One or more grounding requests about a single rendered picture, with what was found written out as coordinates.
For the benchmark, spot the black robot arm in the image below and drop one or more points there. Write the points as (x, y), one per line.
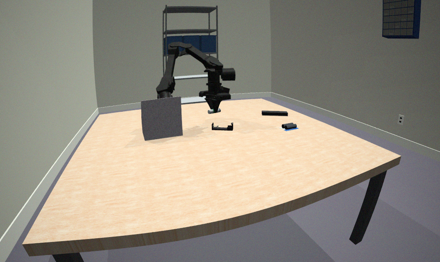
(214, 68)

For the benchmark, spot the white battery with green band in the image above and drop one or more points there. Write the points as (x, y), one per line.
(212, 111)

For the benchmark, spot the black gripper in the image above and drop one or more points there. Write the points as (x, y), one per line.
(213, 95)

